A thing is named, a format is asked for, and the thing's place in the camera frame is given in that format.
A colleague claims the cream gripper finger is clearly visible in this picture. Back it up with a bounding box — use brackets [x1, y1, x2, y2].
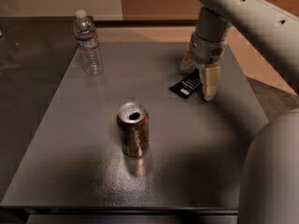
[179, 50, 195, 74]
[200, 63, 221, 101]

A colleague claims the black rxbar chocolate wrapper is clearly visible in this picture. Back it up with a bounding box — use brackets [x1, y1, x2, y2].
[169, 68, 202, 99]

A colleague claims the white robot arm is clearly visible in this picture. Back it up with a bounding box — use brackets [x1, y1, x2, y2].
[180, 0, 299, 224]

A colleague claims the orange soda can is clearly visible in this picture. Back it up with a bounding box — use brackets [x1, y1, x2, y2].
[116, 102, 150, 158]

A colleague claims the clear plastic water bottle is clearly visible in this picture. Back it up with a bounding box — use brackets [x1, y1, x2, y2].
[73, 9, 104, 76]

